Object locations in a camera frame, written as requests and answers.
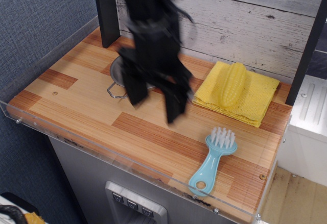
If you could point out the small steel pan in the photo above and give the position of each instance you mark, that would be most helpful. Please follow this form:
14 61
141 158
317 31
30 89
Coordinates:
117 77

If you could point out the black left frame post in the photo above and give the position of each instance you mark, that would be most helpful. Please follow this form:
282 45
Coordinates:
108 21

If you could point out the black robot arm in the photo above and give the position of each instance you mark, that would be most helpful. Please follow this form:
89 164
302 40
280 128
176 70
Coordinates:
151 9

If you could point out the folded yellow cloth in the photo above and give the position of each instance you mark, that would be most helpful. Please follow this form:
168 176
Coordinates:
253 103

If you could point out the yellow object at corner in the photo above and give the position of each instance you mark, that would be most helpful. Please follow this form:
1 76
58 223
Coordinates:
33 218

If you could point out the grey toy fridge cabinet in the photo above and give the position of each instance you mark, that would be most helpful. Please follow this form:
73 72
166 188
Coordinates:
88 175

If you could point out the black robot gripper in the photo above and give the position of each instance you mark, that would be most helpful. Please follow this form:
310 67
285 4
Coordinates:
155 60

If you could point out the light blue dish brush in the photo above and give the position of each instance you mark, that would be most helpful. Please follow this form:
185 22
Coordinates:
220 142

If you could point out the silver dispenser button panel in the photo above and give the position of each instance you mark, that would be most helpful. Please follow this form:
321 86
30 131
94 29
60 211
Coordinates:
130 207

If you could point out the yellow toy corn cob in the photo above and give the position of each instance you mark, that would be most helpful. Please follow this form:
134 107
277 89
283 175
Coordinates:
231 87

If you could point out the white ridged counter unit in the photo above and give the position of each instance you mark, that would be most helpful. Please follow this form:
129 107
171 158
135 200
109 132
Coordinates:
303 148

